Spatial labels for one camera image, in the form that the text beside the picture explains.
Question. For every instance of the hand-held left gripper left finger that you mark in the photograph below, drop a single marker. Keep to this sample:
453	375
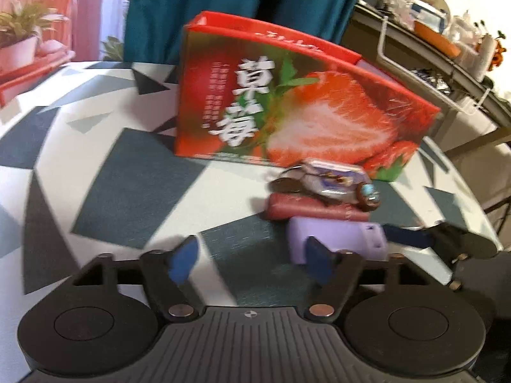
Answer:
183	261

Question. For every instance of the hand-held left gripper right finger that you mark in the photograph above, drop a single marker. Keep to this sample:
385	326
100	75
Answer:
319	263

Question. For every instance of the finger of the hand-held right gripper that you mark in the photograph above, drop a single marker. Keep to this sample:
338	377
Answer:
407	236

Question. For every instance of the light purple plastic case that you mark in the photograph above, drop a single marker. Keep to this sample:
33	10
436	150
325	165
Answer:
339	235

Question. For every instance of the red sausage stick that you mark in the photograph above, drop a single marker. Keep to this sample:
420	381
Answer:
303	206

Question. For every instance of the red strawberry print box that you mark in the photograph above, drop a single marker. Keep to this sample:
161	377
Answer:
319	119

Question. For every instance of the black white patterned packet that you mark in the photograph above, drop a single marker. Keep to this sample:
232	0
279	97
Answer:
431	81

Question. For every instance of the orange bowl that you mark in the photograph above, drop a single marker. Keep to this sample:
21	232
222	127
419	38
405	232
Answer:
435	38

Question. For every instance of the dark desk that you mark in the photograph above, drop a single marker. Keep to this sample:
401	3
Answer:
367	32

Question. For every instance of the clear glass bottles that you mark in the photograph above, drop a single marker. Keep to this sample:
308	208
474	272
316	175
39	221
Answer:
465	24

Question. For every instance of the blue white box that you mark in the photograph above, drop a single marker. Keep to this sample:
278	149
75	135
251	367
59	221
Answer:
433	12

